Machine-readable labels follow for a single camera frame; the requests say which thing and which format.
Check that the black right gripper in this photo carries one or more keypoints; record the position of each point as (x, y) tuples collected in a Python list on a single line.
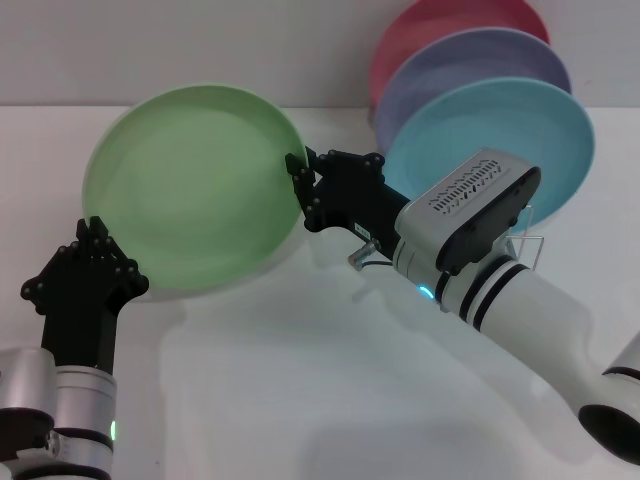
[(355, 195)]

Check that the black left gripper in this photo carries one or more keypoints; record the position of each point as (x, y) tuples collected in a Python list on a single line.
[(80, 300)]

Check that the green round plate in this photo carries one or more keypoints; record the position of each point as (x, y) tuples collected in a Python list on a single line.
[(190, 190)]

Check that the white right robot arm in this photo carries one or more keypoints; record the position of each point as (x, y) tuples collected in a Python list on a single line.
[(530, 320)]

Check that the light blue round plate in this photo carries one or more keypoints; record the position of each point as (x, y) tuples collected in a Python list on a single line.
[(450, 130)]

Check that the purple round plate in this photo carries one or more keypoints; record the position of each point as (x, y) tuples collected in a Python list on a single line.
[(475, 60)]

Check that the pink round plate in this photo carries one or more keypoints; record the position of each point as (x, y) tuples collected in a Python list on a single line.
[(450, 20)]

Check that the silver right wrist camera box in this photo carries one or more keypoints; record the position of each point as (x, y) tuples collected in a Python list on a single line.
[(470, 200)]

